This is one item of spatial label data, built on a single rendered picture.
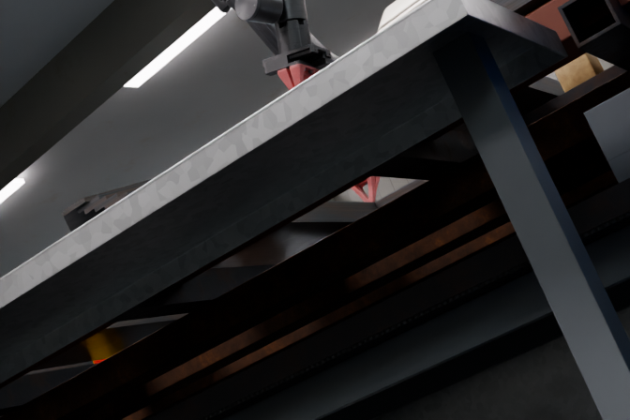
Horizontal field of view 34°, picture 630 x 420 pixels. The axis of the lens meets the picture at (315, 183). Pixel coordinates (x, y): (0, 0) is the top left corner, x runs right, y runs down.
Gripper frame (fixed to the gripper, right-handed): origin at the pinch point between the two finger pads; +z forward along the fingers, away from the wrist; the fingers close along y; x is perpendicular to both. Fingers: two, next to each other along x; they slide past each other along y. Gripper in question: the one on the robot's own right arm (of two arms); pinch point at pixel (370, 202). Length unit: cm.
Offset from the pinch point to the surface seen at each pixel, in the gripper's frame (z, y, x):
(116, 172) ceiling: -396, 477, 503
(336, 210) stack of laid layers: 15.0, -33.1, -10.4
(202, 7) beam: -307, 260, 212
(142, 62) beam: -309, 272, 278
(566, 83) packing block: 24, -50, -61
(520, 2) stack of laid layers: 27, -80, -67
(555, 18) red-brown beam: 31, -79, -70
